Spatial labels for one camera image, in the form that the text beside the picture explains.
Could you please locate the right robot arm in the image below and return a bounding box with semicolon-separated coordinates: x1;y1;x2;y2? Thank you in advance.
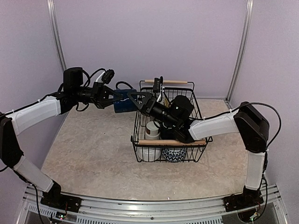
128;92;270;207

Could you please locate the aluminium corner post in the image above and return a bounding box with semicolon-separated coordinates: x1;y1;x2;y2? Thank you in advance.
46;0;67;71
225;0;254;104

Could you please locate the right aluminium corner post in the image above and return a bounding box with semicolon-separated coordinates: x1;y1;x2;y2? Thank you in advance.
225;0;254;104

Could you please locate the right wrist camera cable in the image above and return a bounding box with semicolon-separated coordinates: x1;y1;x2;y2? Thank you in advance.
193;102;282;150

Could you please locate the gold patterned plate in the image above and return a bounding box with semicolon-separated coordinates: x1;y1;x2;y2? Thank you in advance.
164;94;170;108

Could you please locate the left aluminium corner post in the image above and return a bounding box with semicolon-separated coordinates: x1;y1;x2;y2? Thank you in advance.
46;0;67;71

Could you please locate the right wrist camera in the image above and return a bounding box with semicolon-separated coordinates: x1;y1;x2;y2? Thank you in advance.
152;76;164;103

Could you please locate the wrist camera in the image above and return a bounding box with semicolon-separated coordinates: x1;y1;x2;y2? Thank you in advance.
152;76;164;103
95;69;115;84

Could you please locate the black wire dish rack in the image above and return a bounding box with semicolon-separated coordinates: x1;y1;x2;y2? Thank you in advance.
130;81;213;163

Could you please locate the dark green mug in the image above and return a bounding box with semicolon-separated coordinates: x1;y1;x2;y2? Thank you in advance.
160;122;177;140

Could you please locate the navy blue mug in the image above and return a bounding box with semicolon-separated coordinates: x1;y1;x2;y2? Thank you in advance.
114;81;137;113

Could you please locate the rear wooden rack handle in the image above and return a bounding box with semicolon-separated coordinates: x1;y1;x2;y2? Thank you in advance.
144;79;188;84

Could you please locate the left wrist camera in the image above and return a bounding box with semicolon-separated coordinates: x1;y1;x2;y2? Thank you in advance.
95;69;115;84

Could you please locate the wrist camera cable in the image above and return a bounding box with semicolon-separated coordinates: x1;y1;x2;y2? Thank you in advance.
193;102;282;150
83;68;106;88

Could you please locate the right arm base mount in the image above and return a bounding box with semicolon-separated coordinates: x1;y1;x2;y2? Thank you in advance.
223;191;264;212

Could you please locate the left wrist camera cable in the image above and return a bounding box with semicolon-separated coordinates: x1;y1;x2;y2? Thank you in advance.
83;68;106;88

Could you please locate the blue white patterned bowl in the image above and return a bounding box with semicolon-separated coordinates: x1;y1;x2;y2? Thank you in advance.
162;148;187;163

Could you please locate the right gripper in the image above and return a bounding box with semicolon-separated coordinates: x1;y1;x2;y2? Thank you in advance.
128;91;179;128

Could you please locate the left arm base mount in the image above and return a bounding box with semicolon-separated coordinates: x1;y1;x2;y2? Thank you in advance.
41;194;82;213

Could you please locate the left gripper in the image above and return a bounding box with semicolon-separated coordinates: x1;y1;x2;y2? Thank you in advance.
73;81;123;108

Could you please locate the white cup with wood band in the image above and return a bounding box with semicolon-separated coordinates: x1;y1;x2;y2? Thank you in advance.
145;121;160;140

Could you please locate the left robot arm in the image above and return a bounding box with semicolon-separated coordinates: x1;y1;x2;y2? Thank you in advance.
0;67;122;208

